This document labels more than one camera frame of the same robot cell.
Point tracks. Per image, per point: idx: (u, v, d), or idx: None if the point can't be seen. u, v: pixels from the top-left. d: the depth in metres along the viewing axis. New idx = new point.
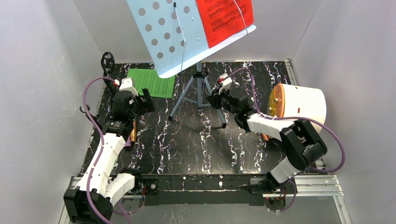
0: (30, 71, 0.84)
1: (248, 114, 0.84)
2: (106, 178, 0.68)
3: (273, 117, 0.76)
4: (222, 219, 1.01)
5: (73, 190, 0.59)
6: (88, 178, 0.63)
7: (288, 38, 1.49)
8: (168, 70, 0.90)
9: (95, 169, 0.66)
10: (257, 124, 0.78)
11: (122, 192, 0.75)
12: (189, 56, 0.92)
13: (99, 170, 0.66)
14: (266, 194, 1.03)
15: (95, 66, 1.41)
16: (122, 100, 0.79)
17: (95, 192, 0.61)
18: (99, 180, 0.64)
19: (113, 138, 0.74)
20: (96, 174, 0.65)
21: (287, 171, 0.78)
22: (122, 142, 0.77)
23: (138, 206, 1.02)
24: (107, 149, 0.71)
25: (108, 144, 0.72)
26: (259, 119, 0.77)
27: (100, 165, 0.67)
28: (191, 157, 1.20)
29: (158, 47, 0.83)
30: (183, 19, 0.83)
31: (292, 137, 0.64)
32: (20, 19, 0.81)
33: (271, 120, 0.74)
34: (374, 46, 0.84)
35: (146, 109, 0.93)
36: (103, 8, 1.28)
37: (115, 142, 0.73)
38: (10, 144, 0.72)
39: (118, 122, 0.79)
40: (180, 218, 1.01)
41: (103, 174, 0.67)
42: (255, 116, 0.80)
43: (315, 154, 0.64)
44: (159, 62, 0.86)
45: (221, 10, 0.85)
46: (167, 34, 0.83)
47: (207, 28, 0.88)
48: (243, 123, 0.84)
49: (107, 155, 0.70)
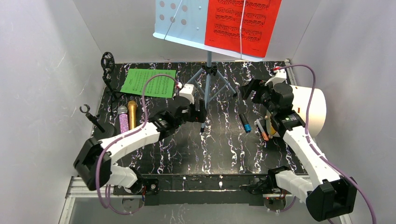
0: (31, 71, 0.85)
1: (290, 119, 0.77)
2: (124, 153, 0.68)
3: (321, 153, 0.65)
4: (222, 219, 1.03)
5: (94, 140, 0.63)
6: (112, 141, 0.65)
7: (288, 38, 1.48)
8: (159, 34, 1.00)
9: (123, 140, 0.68)
10: (295, 145, 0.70)
11: (119, 181, 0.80)
12: (179, 37, 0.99)
13: (124, 143, 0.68)
14: (266, 194, 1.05)
15: (95, 66, 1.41)
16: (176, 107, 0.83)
17: (108, 155, 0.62)
18: (119, 150, 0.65)
19: (152, 129, 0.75)
20: (120, 143, 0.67)
21: (294, 192, 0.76)
22: (156, 138, 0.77)
23: (138, 206, 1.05)
24: (141, 131, 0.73)
25: (145, 130, 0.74)
26: (304, 143, 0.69)
27: (129, 139, 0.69)
28: (191, 157, 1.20)
29: (162, 10, 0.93)
30: (193, 3, 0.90)
31: (328, 198, 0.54)
32: (19, 19, 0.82)
33: (316, 155, 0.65)
34: (374, 46, 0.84)
35: (196, 118, 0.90)
36: (103, 7, 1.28)
37: (152, 132, 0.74)
38: (10, 143, 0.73)
39: (164, 122, 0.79)
40: (180, 218, 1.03)
41: (124, 148, 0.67)
42: (299, 134, 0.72)
43: (336, 213, 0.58)
44: (157, 21, 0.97)
45: (231, 18, 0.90)
46: (174, 5, 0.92)
47: (210, 26, 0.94)
48: (279, 125, 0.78)
49: (138, 136, 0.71)
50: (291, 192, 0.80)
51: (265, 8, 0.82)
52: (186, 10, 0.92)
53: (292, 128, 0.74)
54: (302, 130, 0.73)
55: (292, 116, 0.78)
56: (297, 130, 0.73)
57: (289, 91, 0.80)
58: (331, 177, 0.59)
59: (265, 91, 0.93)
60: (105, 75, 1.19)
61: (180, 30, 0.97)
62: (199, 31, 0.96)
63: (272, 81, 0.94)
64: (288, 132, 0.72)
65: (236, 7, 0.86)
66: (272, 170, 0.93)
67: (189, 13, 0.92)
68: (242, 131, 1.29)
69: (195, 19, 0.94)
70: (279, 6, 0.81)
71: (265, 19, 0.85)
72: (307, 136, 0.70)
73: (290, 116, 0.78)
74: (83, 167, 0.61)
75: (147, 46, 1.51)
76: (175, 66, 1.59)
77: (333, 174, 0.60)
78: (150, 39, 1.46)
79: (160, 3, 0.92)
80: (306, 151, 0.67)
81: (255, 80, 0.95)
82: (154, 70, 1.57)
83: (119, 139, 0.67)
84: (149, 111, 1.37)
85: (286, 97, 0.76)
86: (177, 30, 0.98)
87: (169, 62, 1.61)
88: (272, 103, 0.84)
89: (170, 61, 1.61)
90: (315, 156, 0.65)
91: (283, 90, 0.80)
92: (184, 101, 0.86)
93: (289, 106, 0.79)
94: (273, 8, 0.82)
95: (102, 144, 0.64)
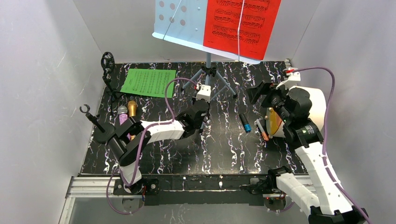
0: (31, 71, 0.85)
1: (307, 131, 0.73)
2: (156, 136, 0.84)
3: (336, 180, 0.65)
4: (222, 219, 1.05)
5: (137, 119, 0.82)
6: (152, 124, 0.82)
7: (289, 38, 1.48)
8: (158, 34, 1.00)
9: (158, 126, 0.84)
10: (310, 164, 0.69)
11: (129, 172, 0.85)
12: (178, 37, 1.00)
13: (159, 129, 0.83)
14: (266, 194, 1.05)
15: (95, 67, 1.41)
16: (196, 110, 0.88)
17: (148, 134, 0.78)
18: (154, 132, 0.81)
19: (180, 124, 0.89)
20: (156, 128, 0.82)
21: (296, 199, 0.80)
22: (180, 134, 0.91)
23: (138, 206, 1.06)
24: (171, 125, 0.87)
25: (174, 124, 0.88)
26: (321, 166, 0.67)
27: (162, 126, 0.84)
28: (191, 157, 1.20)
29: (162, 9, 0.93)
30: (192, 3, 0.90)
31: None
32: (19, 20, 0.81)
33: (332, 182, 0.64)
34: (376, 46, 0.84)
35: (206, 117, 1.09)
36: (103, 6, 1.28)
37: (180, 127, 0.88)
38: (10, 144, 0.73)
39: (186, 123, 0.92)
40: (180, 218, 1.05)
41: (159, 133, 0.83)
42: (316, 152, 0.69)
43: None
44: (156, 21, 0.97)
45: (230, 20, 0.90)
46: (173, 5, 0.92)
47: (208, 27, 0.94)
48: (294, 136, 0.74)
49: (170, 127, 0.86)
50: (292, 197, 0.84)
51: (264, 10, 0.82)
52: (185, 10, 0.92)
53: (308, 144, 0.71)
54: (320, 147, 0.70)
55: (308, 128, 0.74)
56: (314, 148, 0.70)
57: (306, 99, 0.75)
58: (343, 207, 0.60)
59: (276, 95, 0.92)
60: (105, 75, 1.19)
61: (179, 31, 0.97)
62: (198, 32, 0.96)
63: (285, 84, 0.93)
64: (303, 149, 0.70)
65: (235, 8, 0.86)
66: (273, 170, 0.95)
67: (188, 13, 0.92)
68: (242, 131, 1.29)
69: (194, 20, 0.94)
70: (277, 9, 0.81)
71: (263, 21, 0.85)
72: (325, 157, 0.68)
73: (307, 128, 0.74)
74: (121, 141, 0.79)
75: (147, 46, 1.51)
76: (175, 66, 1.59)
77: (345, 204, 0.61)
78: (150, 39, 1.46)
79: (160, 3, 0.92)
80: (321, 175, 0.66)
81: (265, 83, 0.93)
82: (154, 70, 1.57)
83: (155, 124, 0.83)
84: (149, 111, 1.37)
85: (303, 105, 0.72)
86: (175, 30, 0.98)
87: (169, 62, 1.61)
88: (285, 110, 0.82)
89: (170, 61, 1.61)
90: (331, 182, 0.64)
91: (299, 97, 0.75)
92: (206, 106, 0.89)
93: (305, 115, 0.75)
94: (272, 10, 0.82)
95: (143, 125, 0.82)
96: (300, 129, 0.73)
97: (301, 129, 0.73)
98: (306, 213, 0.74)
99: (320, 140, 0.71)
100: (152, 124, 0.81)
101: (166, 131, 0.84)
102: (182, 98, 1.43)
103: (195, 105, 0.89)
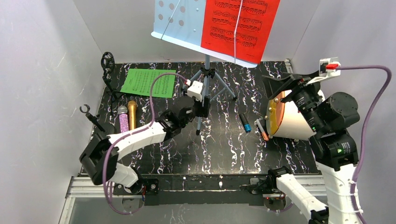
0: (31, 70, 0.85)
1: (342, 150, 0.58)
2: (130, 148, 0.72)
3: (359, 208, 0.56)
4: (222, 219, 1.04)
5: (103, 135, 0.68)
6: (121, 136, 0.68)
7: (289, 38, 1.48)
8: (156, 33, 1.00)
9: (130, 136, 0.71)
10: (333, 184, 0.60)
11: (120, 179, 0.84)
12: (175, 37, 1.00)
13: (131, 139, 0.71)
14: (266, 194, 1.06)
15: (95, 67, 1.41)
16: (181, 107, 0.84)
17: (116, 150, 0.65)
18: (126, 144, 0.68)
19: (159, 128, 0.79)
20: (128, 139, 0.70)
21: (297, 202, 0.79)
22: (161, 138, 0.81)
23: (138, 206, 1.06)
24: (148, 130, 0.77)
25: (152, 129, 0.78)
26: (345, 192, 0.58)
27: (136, 136, 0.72)
28: (191, 157, 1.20)
29: (161, 9, 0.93)
30: (190, 4, 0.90)
31: None
32: (19, 20, 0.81)
33: (353, 210, 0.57)
34: (379, 45, 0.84)
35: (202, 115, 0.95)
36: (103, 6, 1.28)
37: (159, 131, 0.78)
38: (9, 143, 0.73)
39: (169, 122, 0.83)
40: (180, 218, 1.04)
41: (132, 144, 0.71)
42: (345, 176, 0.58)
43: None
44: (156, 21, 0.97)
45: (227, 22, 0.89)
46: (173, 5, 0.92)
47: (206, 29, 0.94)
48: (325, 152, 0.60)
49: (146, 134, 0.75)
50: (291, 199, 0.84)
51: (262, 14, 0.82)
52: (184, 10, 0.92)
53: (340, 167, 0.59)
54: (351, 170, 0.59)
55: (344, 144, 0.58)
56: (345, 170, 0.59)
57: (352, 109, 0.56)
58: None
59: (303, 93, 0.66)
60: (105, 75, 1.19)
61: (177, 30, 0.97)
62: (196, 33, 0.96)
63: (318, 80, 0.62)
64: (334, 171, 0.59)
65: (232, 10, 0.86)
66: (272, 171, 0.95)
67: (187, 14, 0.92)
68: (242, 131, 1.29)
69: (192, 21, 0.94)
70: (275, 13, 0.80)
71: (260, 25, 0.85)
72: (355, 183, 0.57)
73: (342, 144, 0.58)
74: (89, 160, 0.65)
75: (147, 46, 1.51)
76: (175, 66, 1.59)
77: None
78: (150, 39, 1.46)
79: (159, 3, 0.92)
80: (342, 201, 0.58)
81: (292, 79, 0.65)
82: (154, 70, 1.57)
83: (126, 136, 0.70)
84: (149, 111, 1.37)
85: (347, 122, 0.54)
86: (173, 30, 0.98)
87: (169, 62, 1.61)
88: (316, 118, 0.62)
89: (170, 61, 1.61)
90: (351, 211, 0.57)
91: (343, 108, 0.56)
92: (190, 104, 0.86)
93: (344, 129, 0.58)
94: (269, 14, 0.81)
95: (110, 139, 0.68)
96: (334, 145, 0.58)
97: (336, 146, 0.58)
98: (305, 215, 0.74)
99: (354, 162, 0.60)
100: (122, 138, 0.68)
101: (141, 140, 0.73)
102: None
103: (180, 101, 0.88)
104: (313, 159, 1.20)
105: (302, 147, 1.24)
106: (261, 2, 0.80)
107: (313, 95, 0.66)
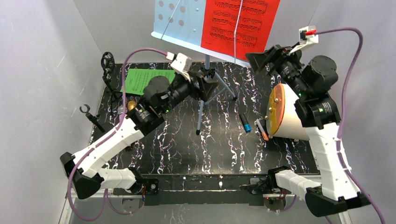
0: (31, 71, 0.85)
1: (324, 109, 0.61)
2: (103, 160, 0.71)
3: (346, 165, 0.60)
4: (222, 219, 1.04)
5: (67, 157, 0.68)
6: (84, 156, 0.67)
7: (289, 38, 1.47)
8: (156, 33, 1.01)
9: (95, 150, 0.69)
10: (321, 146, 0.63)
11: (116, 184, 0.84)
12: (176, 37, 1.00)
13: (96, 154, 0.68)
14: (266, 194, 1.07)
15: (95, 67, 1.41)
16: (153, 92, 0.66)
17: (80, 172, 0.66)
18: (92, 162, 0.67)
19: (130, 127, 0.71)
20: (93, 155, 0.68)
21: (294, 190, 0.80)
22: (138, 135, 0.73)
23: (138, 206, 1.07)
24: (116, 135, 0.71)
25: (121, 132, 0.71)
26: (332, 150, 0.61)
27: (101, 148, 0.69)
28: (191, 157, 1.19)
29: (161, 9, 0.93)
30: (190, 4, 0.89)
31: (338, 209, 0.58)
32: (19, 20, 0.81)
33: (341, 167, 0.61)
34: (380, 45, 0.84)
35: (198, 95, 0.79)
36: (103, 6, 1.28)
37: (128, 133, 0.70)
38: (10, 143, 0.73)
39: (144, 113, 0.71)
40: (180, 218, 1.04)
41: (100, 157, 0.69)
42: (330, 135, 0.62)
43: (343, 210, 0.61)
44: (156, 20, 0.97)
45: (227, 22, 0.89)
46: (173, 5, 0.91)
47: (206, 29, 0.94)
48: (308, 113, 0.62)
49: (114, 141, 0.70)
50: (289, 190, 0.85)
51: (262, 13, 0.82)
52: (184, 10, 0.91)
53: (323, 125, 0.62)
54: (335, 130, 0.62)
55: (325, 105, 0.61)
56: (330, 129, 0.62)
57: (331, 70, 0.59)
58: (347, 191, 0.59)
59: (287, 63, 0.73)
60: (105, 75, 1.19)
61: (177, 30, 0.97)
62: (196, 33, 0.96)
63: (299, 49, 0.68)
64: (317, 130, 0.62)
65: (232, 10, 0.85)
66: (273, 170, 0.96)
67: (187, 14, 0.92)
68: (242, 131, 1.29)
69: (192, 21, 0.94)
70: (275, 13, 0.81)
71: (260, 24, 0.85)
72: (339, 140, 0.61)
73: (324, 105, 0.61)
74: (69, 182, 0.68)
75: (147, 46, 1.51)
76: None
77: (350, 191, 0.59)
78: (151, 39, 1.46)
79: (159, 3, 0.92)
80: (331, 161, 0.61)
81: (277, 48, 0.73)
82: (154, 70, 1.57)
83: (90, 152, 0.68)
84: None
85: (327, 80, 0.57)
86: (173, 30, 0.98)
87: (169, 62, 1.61)
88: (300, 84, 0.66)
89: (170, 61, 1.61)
90: (340, 169, 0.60)
91: (321, 68, 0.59)
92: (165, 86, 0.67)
93: (325, 90, 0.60)
94: (269, 14, 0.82)
95: (76, 158, 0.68)
96: (315, 106, 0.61)
97: (317, 106, 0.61)
98: (302, 194, 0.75)
99: (337, 121, 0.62)
100: (81, 157, 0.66)
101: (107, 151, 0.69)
102: None
103: (150, 86, 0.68)
104: (313, 159, 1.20)
105: (303, 147, 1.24)
106: (261, 2, 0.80)
107: (295, 63, 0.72)
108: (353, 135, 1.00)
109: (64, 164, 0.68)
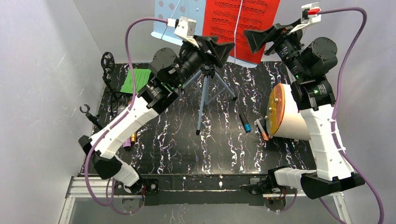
0: (31, 71, 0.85)
1: (319, 91, 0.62)
2: (120, 140, 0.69)
3: (341, 146, 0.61)
4: (222, 219, 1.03)
5: (85, 139, 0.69)
6: (101, 137, 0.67)
7: None
8: (156, 33, 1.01)
9: (110, 131, 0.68)
10: (315, 129, 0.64)
11: (125, 175, 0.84)
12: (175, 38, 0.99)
13: (112, 135, 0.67)
14: (266, 194, 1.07)
15: (95, 67, 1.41)
16: (159, 67, 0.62)
17: (98, 155, 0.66)
18: (108, 143, 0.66)
19: (141, 106, 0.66)
20: (109, 137, 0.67)
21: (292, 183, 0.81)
22: (152, 114, 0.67)
23: (138, 206, 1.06)
24: (130, 115, 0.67)
25: (134, 111, 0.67)
26: (327, 131, 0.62)
27: (115, 129, 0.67)
28: (191, 157, 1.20)
29: (161, 9, 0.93)
30: (190, 4, 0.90)
31: (331, 189, 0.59)
32: (20, 20, 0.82)
33: (336, 148, 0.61)
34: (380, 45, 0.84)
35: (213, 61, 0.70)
36: (103, 7, 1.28)
37: (141, 112, 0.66)
38: (10, 143, 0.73)
39: (156, 90, 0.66)
40: (180, 218, 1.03)
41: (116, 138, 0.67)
42: (325, 116, 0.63)
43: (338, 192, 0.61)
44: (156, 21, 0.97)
45: (227, 22, 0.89)
46: (173, 5, 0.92)
47: (206, 29, 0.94)
48: (303, 95, 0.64)
49: (128, 122, 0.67)
50: (288, 184, 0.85)
51: (261, 13, 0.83)
52: (183, 10, 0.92)
53: (318, 107, 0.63)
54: (330, 112, 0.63)
55: (321, 86, 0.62)
56: (324, 111, 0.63)
57: (332, 54, 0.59)
58: (341, 171, 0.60)
59: (286, 43, 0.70)
60: (105, 75, 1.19)
61: None
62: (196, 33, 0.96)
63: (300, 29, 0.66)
64: (312, 111, 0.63)
65: (232, 10, 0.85)
66: (273, 170, 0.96)
67: (186, 14, 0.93)
68: (242, 131, 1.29)
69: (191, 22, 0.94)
70: (275, 13, 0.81)
71: (260, 24, 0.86)
72: (334, 122, 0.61)
73: (319, 87, 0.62)
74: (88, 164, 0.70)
75: (147, 46, 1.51)
76: None
77: (344, 171, 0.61)
78: (151, 39, 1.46)
79: (160, 3, 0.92)
80: (326, 143, 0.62)
81: (277, 28, 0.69)
82: None
83: (106, 134, 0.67)
84: None
85: (327, 63, 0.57)
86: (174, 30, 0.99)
87: None
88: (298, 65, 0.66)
89: None
90: (335, 149, 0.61)
91: (322, 51, 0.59)
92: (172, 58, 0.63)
93: (322, 73, 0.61)
94: (269, 14, 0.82)
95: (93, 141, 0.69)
96: (310, 89, 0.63)
97: (312, 88, 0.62)
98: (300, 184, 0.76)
99: (332, 103, 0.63)
100: (97, 140, 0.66)
101: (120, 132, 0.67)
102: (182, 98, 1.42)
103: (154, 60, 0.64)
104: (313, 159, 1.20)
105: (302, 147, 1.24)
106: (261, 2, 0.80)
107: (295, 44, 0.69)
108: (353, 135, 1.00)
109: (83, 146, 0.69)
